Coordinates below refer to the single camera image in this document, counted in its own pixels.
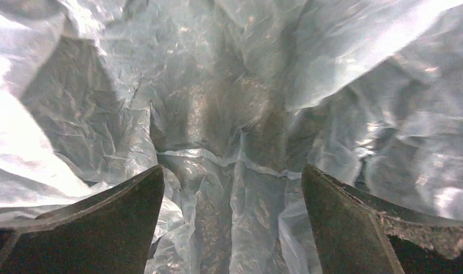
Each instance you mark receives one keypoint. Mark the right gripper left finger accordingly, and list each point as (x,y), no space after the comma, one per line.
(110,232)

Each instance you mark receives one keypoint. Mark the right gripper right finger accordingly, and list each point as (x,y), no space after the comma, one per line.
(356,232)

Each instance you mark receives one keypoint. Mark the light blue plastic trash bag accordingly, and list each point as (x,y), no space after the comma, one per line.
(233,99)

